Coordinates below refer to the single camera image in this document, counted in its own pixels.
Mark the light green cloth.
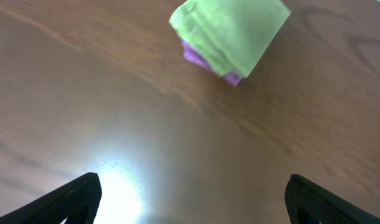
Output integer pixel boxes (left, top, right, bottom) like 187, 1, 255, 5
169, 0, 291, 78

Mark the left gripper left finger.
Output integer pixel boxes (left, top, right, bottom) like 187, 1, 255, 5
0, 172, 102, 224

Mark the folded purple cloth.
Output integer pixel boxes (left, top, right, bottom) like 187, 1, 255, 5
181, 40, 242, 86

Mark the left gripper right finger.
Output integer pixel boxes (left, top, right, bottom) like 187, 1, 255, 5
285, 174, 380, 224

